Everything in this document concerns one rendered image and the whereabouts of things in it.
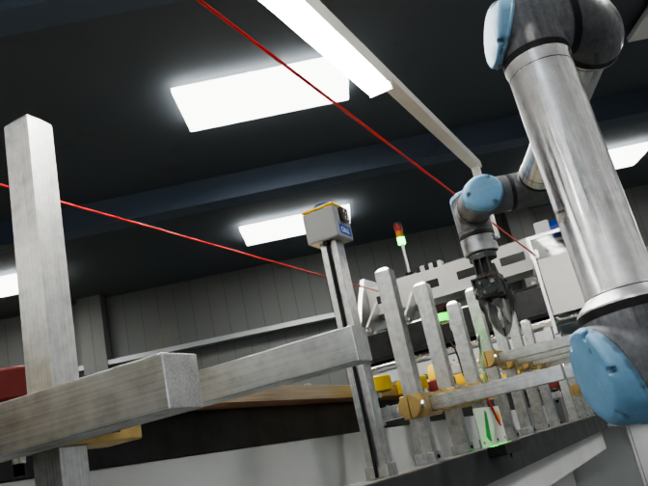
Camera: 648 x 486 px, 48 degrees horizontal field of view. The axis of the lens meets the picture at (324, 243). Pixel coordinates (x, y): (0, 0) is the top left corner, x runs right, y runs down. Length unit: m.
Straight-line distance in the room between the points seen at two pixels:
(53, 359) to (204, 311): 8.81
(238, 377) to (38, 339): 0.21
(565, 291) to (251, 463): 3.20
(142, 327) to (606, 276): 8.78
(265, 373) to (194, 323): 8.90
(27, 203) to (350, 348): 0.38
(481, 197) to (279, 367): 1.20
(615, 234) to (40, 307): 0.81
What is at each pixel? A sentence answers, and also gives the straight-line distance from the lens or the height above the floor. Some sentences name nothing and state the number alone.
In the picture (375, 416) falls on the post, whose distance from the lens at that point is 1.37.
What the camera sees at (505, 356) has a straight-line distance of 2.37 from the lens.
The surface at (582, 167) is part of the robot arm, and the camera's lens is 1.21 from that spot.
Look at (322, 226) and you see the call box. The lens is 1.42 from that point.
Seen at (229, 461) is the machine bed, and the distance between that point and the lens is 1.33.
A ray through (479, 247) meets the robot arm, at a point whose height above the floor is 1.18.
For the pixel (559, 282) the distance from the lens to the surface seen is 4.38.
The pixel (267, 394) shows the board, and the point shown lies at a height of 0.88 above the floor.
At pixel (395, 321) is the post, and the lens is 1.63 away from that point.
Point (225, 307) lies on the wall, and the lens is 9.51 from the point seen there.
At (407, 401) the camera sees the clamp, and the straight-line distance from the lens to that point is 1.59.
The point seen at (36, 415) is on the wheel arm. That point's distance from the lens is 0.45.
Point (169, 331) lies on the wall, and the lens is 9.60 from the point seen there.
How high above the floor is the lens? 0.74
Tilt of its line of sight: 17 degrees up
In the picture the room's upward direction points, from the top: 12 degrees counter-clockwise
